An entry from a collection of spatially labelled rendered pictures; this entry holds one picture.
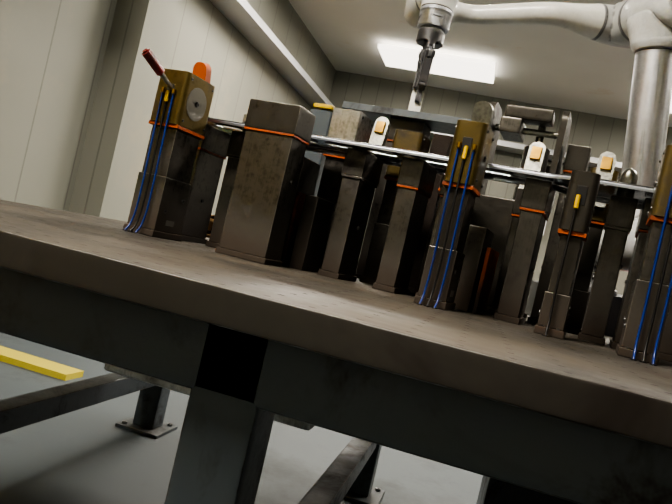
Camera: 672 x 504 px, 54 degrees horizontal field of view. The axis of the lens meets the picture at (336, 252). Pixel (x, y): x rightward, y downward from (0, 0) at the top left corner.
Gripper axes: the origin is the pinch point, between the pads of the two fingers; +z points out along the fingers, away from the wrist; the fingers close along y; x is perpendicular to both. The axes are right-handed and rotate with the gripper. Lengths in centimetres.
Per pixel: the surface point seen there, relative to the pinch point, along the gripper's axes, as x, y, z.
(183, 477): -29, 110, 71
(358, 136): -14.1, 15.3, 15.1
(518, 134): 21.7, 27.8, 8.1
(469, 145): 3, 62, 20
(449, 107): 120, -618, -155
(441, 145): 6.3, 18.3, 13.0
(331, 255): -15, 36, 45
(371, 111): -11.4, 1.7, 5.3
